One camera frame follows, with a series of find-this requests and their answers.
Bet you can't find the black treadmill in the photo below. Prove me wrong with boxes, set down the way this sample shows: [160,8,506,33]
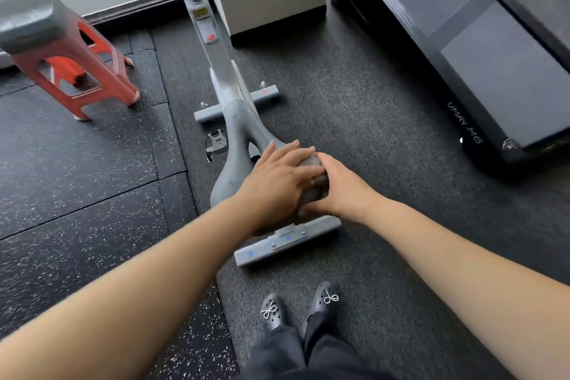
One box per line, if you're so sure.
[331,0,570,172]

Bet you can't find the gray bike pedal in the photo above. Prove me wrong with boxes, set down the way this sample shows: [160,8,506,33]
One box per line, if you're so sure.
[205,130,229,163]

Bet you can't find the gray stool cushion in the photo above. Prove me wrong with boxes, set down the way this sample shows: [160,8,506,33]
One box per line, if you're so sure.
[0,0,83,56]

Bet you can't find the gray exercise bike frame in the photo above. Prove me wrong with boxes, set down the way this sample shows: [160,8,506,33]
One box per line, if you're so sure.
[167,0,343,268]

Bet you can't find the person's black left shoe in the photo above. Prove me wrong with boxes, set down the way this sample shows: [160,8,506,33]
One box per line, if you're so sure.
[260,293,290,332]

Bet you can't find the person's left hand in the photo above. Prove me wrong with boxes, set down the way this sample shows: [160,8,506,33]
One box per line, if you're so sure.
[235,140,328,234]

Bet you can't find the person's left forearm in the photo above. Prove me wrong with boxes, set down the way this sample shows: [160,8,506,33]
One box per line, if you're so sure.
[0,195,264,380]

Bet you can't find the person's black right shoe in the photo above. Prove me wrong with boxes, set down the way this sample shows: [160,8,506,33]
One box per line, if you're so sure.
[306,281,340,328]

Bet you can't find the person's black shoe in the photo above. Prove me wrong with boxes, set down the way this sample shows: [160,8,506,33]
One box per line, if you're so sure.
[260,293,290,332]
[306,281,340,328]

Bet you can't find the person's black trousers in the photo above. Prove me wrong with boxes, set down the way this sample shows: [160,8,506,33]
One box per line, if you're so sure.
[238,312,398,380]

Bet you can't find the person's right forearm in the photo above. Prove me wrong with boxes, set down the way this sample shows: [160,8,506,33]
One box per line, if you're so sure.
[366,196,570,380]

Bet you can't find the red plastic stool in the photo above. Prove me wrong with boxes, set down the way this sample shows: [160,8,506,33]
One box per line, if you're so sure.
[11,18,141,122]

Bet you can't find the person's right hand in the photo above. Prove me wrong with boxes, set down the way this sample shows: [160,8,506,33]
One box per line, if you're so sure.
[297,153,384,224]

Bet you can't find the gray bike saddle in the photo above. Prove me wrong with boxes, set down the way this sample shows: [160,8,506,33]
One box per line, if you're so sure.
[210,100,331,221]

